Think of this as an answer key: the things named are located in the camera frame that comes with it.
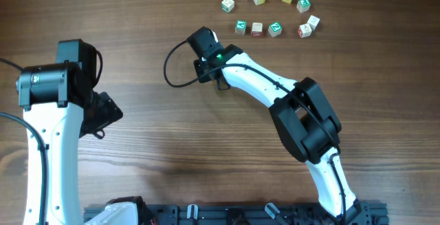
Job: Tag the red U wooden block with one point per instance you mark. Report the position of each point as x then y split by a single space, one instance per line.
257 29

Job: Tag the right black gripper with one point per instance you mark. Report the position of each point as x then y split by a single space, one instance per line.
201 76

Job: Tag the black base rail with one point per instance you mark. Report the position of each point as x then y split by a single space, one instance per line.
362 213

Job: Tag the green V wooden block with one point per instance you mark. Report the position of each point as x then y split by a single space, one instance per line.
240 27

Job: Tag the plain wooden block right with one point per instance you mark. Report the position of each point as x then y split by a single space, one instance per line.
313 22

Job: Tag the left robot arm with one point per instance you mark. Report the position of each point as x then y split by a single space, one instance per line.
60 105

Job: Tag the green edged block far left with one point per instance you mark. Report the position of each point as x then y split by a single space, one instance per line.
227 5

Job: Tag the green E wooden block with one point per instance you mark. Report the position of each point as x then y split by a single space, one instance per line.
303 5

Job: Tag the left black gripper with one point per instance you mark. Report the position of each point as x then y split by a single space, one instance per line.
106 113

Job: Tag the red A wooden block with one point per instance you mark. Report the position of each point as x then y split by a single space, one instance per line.
304 30

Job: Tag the green Z wooden block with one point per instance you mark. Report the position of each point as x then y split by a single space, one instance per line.
275 29

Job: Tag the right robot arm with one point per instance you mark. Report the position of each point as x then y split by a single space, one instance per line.
304 120

